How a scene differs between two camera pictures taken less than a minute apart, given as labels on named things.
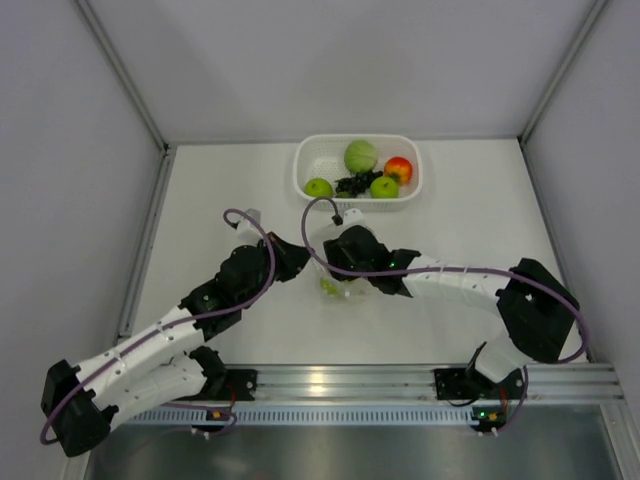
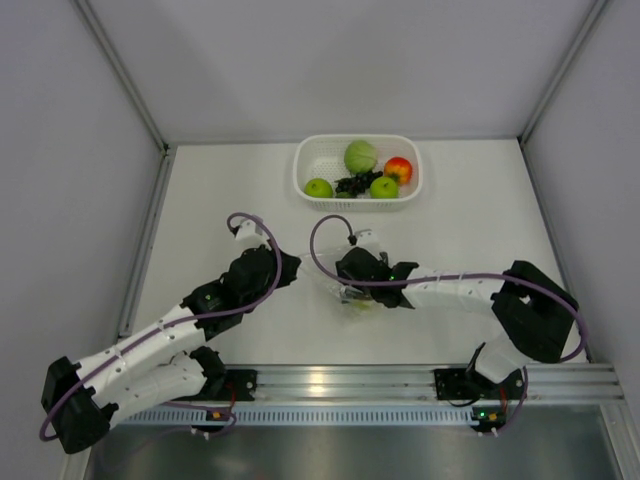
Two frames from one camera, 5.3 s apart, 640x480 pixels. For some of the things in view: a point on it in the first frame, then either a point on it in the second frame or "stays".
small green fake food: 329,288 to 361,305
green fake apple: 384,187 stays
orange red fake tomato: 399,169 stays
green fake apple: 318,188 stays
